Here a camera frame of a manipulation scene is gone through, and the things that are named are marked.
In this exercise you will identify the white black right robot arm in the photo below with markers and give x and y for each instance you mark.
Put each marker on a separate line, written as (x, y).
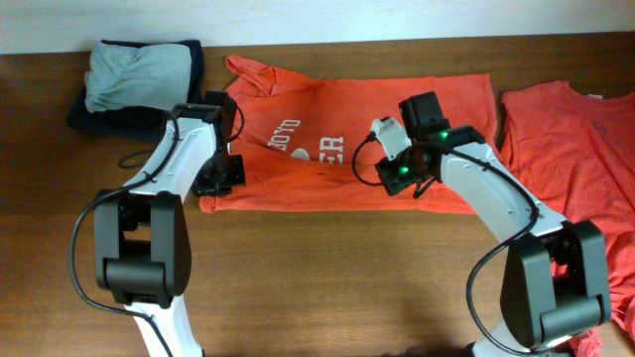
(555, 282)

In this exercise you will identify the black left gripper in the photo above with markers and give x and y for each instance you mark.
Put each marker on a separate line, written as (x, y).
(203, 186)

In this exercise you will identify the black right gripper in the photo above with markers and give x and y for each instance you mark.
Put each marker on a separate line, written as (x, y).
(394, 182)

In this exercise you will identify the light grey folded garment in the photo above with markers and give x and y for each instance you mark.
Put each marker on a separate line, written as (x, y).
(156, 76)

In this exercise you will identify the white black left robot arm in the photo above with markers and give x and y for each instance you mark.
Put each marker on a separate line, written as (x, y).
(142, 245)

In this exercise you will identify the plain orange t-shirt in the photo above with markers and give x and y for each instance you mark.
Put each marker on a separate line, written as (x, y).
(575, 152)

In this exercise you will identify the dark navy folded garment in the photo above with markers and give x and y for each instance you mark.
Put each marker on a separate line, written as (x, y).
(138, 123)

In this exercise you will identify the orange McKinney soccer t-shirt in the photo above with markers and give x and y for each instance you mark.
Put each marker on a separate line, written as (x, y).
(302, 138)

